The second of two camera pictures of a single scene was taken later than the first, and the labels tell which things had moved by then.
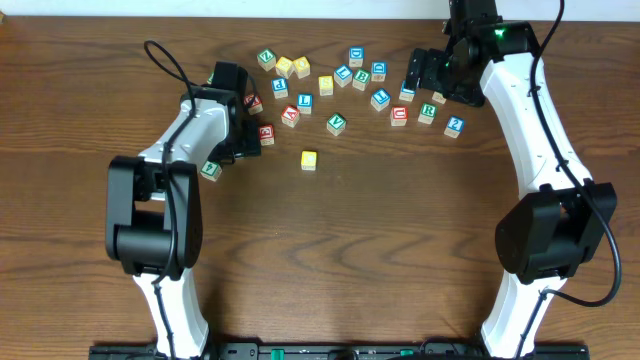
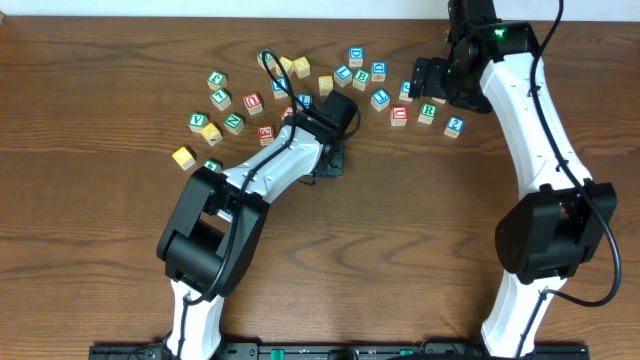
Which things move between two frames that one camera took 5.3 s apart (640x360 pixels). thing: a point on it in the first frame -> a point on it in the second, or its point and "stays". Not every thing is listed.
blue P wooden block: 280,88 stays
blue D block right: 379,71 stays
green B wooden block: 361,79 stays
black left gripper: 251,138 -> 333,163
